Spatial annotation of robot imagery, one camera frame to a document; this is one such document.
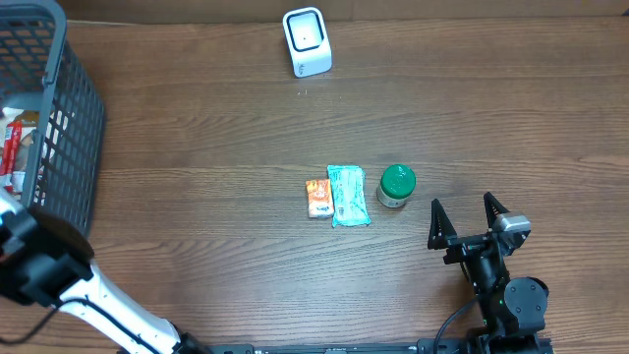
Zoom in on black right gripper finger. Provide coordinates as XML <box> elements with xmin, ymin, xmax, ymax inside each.
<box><xmin>428</xmin><ymin>199</ymin><xmax>457</xmax><ymax>250</ymax></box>
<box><xmin>484</xmin><ymin>192</ymin><xmax>509</xmax><ymax>228</ymax></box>

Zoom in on green lidded jar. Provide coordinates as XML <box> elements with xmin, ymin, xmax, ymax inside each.
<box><xmin>376</xmin><ymin>164</ymin><xmax>417</xmax><ymax>208</ymax></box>

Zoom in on mint green wipes pack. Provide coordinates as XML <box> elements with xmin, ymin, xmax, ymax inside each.
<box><xmin>327</xmin><ymin>165</ymin><xmax>371</xmax><ymax>227</ymax></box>

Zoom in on orange Kleenex tissue pack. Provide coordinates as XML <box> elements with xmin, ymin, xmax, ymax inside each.
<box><xmin>306</xmin><ymin>179</ymin><xmax>334</xmax><ymax>218</ymax></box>

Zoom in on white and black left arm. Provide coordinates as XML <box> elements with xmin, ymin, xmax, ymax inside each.
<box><xmin>1</xmin><ymin>190</ymin><xmax>208</xmax><ymax>354</ymax></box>

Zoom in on white barcode scanner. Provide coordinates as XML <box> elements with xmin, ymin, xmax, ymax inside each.
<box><xmin>282</xmin><ymin>7</ymin><xmax>332</xmax><ymax>78</ymax></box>

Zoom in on brown snack packets in basket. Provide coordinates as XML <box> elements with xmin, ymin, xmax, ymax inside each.
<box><xmin>1</xmin><ymin>107</ymin><xmax>69</xmax><ymax>205</ymax></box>

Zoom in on grey plastic mesh basket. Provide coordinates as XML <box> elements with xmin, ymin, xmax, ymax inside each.
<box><xmin>1</xmin><ymin>0</ymin><xmax>106</xmax><ymax>235</ymax></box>

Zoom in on red snack packet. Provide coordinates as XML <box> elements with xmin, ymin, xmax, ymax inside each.
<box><xmin>1</xmin><ymin>121</ymin><xmax>23</xmax><ymax>192</ymax></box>

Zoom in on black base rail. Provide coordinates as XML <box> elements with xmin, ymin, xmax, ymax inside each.
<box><xmin>210</xmin><ymin>336</ymin><xmax>555</xmax><ymax>354</ymax></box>

